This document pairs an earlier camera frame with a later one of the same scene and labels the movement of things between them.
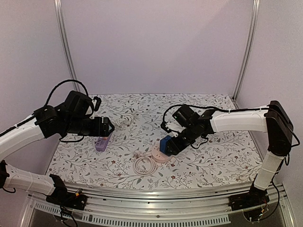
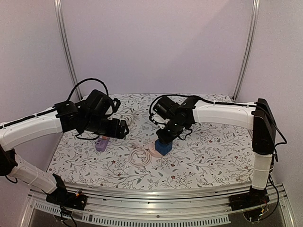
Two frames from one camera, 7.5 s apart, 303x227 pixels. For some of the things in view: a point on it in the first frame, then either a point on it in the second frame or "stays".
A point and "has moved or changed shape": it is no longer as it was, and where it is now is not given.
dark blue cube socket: [163, 143] has moved or changed shape
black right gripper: [177, 143] to [163, 137]
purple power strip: [102, 143] stays
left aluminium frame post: [66, 41] stays
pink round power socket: [159, 156] has moved or changed shape
